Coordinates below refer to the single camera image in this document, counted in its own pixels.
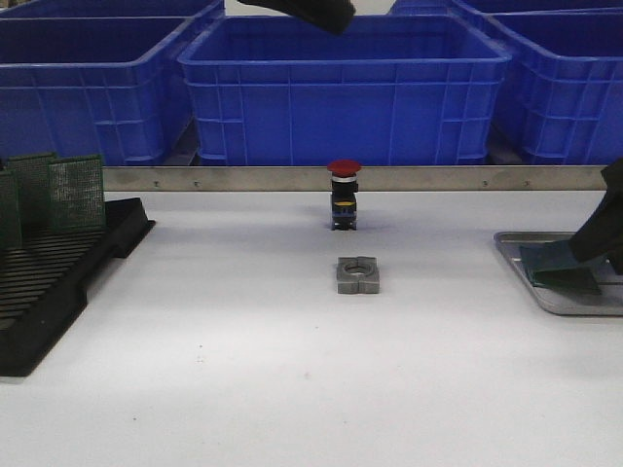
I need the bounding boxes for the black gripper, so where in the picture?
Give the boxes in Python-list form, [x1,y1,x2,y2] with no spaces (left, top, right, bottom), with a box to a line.
[568,158,623,275]

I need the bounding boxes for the black slotted board rack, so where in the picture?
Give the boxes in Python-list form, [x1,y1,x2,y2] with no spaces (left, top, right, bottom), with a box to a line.
[1,198,155,377]

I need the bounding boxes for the red emergency stop button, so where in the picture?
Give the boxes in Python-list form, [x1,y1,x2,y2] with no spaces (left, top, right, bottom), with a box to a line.
[327,160,361,231]

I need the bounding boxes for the blue plastic crate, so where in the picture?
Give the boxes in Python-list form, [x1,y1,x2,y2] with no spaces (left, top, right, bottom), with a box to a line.
[484,12,622,165]
[1,17,194,166]
[179,16,510,166]

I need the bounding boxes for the right blue plastic crate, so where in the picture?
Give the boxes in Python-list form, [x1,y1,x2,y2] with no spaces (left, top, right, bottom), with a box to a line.
[484,12,622,165]

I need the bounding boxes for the centre blue plastic crate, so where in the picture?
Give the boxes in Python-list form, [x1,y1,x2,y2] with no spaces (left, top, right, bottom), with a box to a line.
[179,16,510,166]

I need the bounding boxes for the metal table edge rail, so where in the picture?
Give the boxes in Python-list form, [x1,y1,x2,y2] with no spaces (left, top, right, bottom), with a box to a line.
[103,165,605,192]

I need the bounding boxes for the green perforated circuit board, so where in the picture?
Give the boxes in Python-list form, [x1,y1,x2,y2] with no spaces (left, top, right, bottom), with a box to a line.
[8,152,56,232]
[526,268,602,296]
[519,240,606,279]
[48,155,106,232]
[0,170,22,250]

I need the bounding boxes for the back left blue crate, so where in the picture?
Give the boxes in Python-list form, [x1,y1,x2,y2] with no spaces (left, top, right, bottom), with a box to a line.
[1,0,225,18]

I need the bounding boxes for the grey square mounting block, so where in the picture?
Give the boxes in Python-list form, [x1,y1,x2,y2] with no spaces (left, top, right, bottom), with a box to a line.
[336,256,381,295]

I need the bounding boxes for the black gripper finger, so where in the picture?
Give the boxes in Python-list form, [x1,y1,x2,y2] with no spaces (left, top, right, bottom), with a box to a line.
[241,0,356,35]

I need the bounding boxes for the silver metal tray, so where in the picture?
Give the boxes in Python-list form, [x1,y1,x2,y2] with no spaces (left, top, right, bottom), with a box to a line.
[494,232,622,317]

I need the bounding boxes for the back right blue crate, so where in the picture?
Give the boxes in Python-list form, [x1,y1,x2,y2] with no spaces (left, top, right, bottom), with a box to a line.
[388,0,622,16]

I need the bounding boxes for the left blue plastic crate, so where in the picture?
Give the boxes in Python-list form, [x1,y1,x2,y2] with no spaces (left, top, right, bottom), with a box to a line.
[1,17,194,166]

